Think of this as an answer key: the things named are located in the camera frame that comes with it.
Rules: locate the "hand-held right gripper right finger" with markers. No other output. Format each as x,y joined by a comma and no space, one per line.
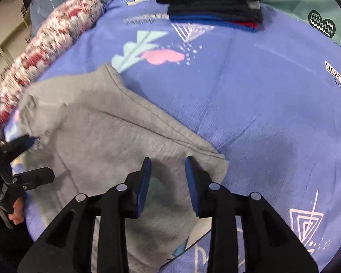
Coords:
193,189

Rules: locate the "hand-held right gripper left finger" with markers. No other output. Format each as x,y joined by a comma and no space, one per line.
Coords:
143,189

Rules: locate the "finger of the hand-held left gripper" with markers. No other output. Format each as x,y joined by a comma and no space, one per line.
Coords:
17,145
35,177

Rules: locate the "grey sweatshirt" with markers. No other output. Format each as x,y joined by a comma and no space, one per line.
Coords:
102,136

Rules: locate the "folded blue pants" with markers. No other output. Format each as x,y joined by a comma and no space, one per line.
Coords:
204,19

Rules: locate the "folded red pants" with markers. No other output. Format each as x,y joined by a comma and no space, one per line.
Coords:
245,24

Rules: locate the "folded dark navy pants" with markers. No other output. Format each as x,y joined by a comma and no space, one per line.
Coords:
216,10

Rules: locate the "person's left hand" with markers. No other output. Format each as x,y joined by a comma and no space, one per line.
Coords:
17,217

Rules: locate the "floral pillow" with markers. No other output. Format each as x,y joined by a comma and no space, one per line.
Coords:
54,37

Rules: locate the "blue printed bedsheet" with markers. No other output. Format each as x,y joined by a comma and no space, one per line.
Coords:
258,91

